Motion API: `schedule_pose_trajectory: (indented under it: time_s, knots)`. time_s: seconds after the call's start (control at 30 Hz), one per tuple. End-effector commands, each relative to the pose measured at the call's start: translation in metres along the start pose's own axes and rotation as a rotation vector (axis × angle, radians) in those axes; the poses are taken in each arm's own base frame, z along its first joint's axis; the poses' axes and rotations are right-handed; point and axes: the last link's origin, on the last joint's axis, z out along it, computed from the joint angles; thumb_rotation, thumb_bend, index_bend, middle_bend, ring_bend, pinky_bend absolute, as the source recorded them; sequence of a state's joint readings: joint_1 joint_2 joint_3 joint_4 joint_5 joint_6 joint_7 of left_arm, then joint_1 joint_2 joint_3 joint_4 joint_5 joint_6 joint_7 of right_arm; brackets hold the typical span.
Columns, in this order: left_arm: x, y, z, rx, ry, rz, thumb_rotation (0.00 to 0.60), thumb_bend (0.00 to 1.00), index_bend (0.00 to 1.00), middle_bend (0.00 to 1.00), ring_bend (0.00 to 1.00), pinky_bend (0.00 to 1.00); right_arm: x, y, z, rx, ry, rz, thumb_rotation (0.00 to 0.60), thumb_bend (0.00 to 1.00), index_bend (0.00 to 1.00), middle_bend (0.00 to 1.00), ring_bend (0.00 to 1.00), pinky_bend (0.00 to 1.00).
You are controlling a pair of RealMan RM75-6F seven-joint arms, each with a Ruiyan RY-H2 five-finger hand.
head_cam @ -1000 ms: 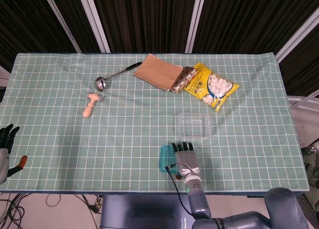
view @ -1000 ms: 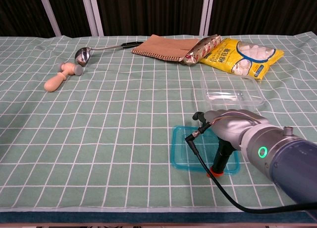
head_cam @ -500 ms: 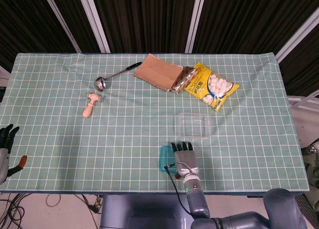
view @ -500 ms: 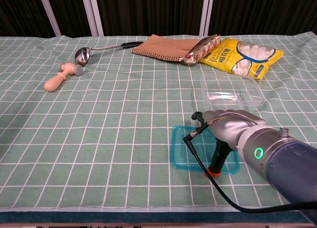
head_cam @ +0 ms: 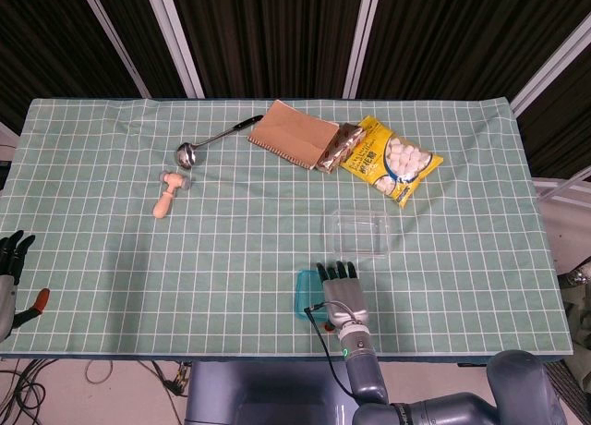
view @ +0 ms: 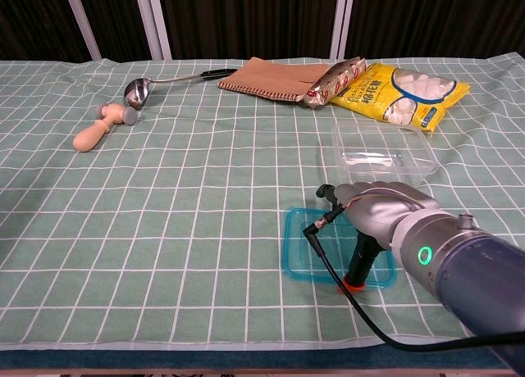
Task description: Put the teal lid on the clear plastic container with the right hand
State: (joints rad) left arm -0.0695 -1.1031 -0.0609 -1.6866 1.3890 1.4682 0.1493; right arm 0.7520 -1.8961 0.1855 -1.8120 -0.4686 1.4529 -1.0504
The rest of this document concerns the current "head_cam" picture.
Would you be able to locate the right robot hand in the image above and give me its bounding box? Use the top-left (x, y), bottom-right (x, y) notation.
top-left (316, 260), bottom-right (371, 334)

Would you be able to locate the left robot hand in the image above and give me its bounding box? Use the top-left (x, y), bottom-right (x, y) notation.
top-left (0, 229), bottom-right (51, 342)

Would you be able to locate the blue plastic lid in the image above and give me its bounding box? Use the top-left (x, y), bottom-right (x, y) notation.
top-left (294, 268), bottom-right (328, 322)

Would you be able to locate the clear plastic container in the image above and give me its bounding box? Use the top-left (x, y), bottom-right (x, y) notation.
top-left (322, 208), bottom-right (392, 260)

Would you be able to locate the grey-blue robot torso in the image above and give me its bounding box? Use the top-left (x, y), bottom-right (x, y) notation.
top-left (184, 360), bottom-right (385, 425)

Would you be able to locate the yellow marshmallow bag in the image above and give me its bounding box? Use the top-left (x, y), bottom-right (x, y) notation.
top-left (339, 115), bottom-right (445, 210)

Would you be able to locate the gold foil snack packet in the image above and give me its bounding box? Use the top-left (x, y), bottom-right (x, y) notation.
top-left (315, 123), bottom-right (368, 173)

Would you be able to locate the green checked tablecloth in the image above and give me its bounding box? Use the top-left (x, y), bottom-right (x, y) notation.
top-left (0, 96), bottom-right (576, 358)

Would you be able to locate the brown spiral notebook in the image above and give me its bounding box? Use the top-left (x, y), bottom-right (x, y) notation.
top-left (247, 99), bottom-right (341, 170)

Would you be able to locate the small wooden mallet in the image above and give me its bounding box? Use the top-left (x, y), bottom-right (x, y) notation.
top-left (152, 171), bottom-right (192, 221)

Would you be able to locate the black curtain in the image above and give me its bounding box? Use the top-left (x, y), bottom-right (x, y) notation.
top-left (0, 0), bottom-right (591, 181)

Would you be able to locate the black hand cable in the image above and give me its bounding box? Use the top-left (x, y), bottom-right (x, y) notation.
top-left (303, 302), bottom-right (357, 397)

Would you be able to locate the black floor cable bundle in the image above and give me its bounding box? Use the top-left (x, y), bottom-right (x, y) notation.
top-left (0, 358), bottom-right (61, 425)

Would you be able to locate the tan floor cable with plug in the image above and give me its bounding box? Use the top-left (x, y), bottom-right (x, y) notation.
top-left (85, 359), bottom-right (191, 398)

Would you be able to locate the steel ladle black handle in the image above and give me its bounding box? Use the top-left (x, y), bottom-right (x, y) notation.
top-left (174, 115), bottom-right (264, 170)

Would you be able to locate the white metal rail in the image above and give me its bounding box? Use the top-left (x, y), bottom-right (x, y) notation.
top-left (530, 165), bottom-right (591, 200)

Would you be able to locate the white frame post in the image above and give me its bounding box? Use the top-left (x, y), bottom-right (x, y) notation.
top-left (141, 0), bottom-right (206, 99)
top-left (510, 13), bottom-right (591, 117)
top-left (76, 0), bottom-right (152, 99)
top-left (342, 0), bottom-right (384, 99)

